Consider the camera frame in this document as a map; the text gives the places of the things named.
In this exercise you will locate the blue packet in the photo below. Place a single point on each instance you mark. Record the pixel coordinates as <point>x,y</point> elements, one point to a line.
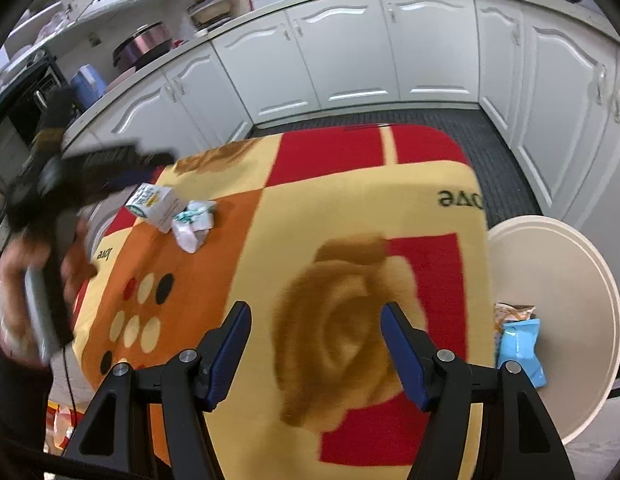
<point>522,350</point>

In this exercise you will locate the white kitchen cabinets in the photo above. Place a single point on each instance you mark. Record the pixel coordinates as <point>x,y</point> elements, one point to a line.
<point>350,45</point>

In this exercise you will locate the white round bin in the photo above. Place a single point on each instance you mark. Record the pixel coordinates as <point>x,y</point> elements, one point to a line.
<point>555,270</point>

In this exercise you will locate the red box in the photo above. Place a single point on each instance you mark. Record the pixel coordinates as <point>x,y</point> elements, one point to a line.
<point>59,420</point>

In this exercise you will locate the stack of pots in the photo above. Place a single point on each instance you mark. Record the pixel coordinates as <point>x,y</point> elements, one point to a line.
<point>212,7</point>

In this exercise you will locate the white green wrapper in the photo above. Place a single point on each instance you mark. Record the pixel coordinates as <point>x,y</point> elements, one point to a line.
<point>192,225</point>

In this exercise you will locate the person's left hand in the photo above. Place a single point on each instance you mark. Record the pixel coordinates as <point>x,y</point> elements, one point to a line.
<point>12,280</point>

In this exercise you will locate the white carton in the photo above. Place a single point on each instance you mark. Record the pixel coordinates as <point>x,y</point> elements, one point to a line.
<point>157,205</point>

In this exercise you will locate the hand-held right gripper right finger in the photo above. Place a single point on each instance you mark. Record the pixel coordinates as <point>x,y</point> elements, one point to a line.
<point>407,360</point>

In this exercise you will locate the printed blanket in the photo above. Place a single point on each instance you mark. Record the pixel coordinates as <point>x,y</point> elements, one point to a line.
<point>315,200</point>

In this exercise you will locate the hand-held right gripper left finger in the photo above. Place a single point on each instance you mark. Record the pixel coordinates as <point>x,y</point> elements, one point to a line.
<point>229,355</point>

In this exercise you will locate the black floor mat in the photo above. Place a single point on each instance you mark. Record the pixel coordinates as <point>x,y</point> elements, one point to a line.
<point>465,130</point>

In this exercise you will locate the pink rice cooker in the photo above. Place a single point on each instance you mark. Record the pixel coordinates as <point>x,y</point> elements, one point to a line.
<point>139,45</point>

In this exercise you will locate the blue container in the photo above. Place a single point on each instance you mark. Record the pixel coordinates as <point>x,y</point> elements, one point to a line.
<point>87,82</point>

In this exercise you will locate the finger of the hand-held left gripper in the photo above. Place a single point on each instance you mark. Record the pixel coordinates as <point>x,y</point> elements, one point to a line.
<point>134,160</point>

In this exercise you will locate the black oven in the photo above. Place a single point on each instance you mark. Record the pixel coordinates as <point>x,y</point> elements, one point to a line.
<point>17,110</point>

